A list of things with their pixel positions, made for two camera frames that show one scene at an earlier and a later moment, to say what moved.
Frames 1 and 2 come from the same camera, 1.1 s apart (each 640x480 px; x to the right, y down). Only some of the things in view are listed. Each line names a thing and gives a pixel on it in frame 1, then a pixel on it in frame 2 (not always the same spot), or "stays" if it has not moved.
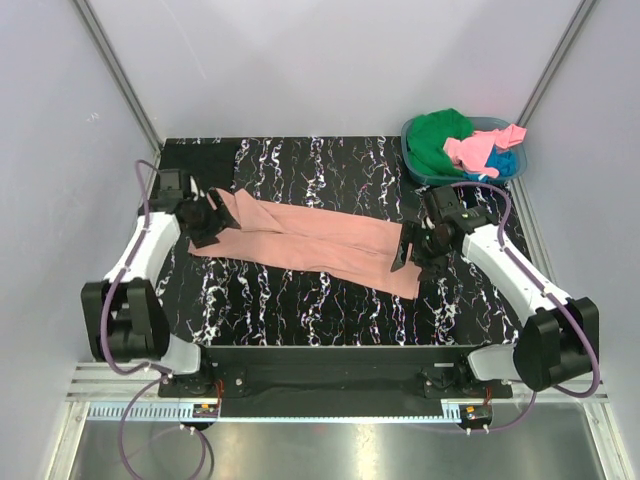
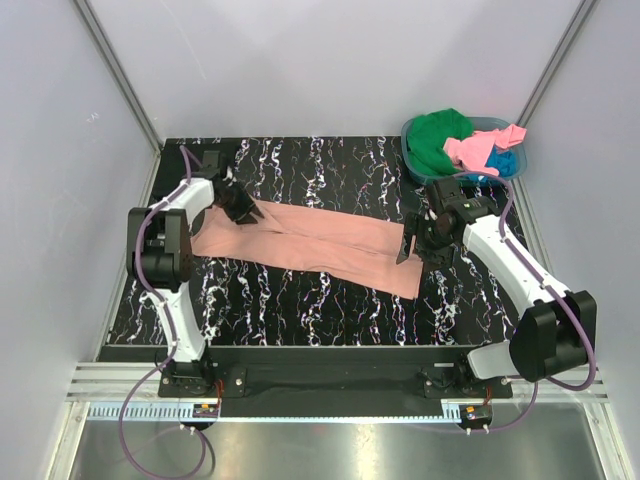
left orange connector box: x=205 y=410 stays
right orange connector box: x=475 y=412 stays
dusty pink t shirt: x=348 y=249 stays
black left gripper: x=217 y=219 to x=242 y=215
